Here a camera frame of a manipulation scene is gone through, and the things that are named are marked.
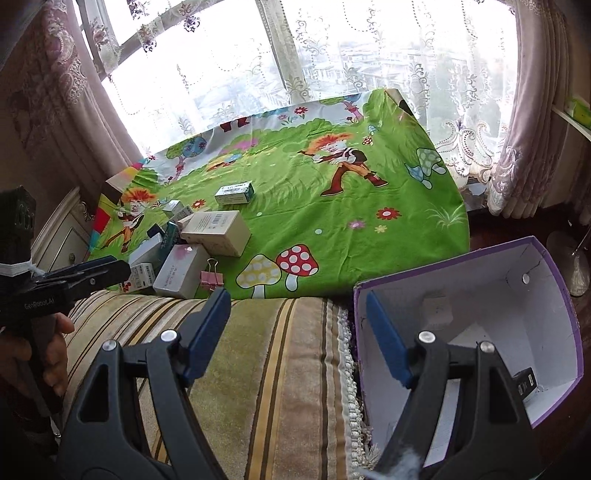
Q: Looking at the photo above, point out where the pink drape right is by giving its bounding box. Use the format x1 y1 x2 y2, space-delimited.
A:
487 1 590 219

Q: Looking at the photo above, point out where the cream drawer cabinet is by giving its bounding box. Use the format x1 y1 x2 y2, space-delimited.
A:
31 187 93 272

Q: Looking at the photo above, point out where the pink drape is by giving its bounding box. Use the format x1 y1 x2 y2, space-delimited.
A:
1 1 141 201
487 1 590 219

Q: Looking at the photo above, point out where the teal green box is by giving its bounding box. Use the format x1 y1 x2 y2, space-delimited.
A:
160 221 179 251

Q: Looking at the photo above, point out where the green cartoon print cloth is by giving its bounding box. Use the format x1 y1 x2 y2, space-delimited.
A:
89 89 470 299

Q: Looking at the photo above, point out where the pink drape left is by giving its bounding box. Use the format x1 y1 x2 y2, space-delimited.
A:
1 1 141 201

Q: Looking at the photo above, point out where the large beige cardboard box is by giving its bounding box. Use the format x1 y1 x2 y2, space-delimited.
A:
180 210 252 257

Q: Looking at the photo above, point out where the green item on shelf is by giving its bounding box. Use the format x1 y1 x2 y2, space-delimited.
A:
565 96 591 129

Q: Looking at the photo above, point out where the small black device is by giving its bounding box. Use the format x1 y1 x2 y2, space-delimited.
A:
513 367 538 400

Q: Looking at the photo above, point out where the white lace curtain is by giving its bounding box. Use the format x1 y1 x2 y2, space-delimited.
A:
74 1 517 184

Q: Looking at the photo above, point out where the purple cardboard storage box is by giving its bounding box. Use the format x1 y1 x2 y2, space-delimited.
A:
355 237 584 465

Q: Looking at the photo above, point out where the white grey box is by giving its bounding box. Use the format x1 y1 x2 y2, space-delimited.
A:
127 233 162 266

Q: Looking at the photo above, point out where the small white barcode box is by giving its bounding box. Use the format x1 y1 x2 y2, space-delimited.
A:
121 262 155 293

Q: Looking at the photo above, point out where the white green medicine box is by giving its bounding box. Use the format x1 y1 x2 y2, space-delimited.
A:
214 181 254 205

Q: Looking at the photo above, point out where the small pale green box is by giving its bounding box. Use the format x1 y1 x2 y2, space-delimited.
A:
162 200 184 219

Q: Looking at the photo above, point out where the white box with pink stain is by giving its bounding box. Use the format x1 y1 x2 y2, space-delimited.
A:
152 244 209 299

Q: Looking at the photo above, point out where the striped beige sofa cushion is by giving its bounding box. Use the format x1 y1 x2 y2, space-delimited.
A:
65 290 370 479

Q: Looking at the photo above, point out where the dark blue small box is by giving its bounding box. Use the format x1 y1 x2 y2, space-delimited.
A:
147 224 165 238

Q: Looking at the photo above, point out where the tan narrow box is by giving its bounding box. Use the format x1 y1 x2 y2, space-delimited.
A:
175 213 194 231

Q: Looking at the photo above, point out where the pink binder clip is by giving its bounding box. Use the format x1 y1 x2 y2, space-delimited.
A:
199 258 224 292

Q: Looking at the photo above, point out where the white red text box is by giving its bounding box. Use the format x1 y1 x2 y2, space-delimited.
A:
170 206 193 222

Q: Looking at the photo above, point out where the person's left hand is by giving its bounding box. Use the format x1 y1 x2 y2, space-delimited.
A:
0 312 76 399

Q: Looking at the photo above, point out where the white wall shelf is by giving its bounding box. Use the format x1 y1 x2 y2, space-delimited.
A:
552 105 591 141

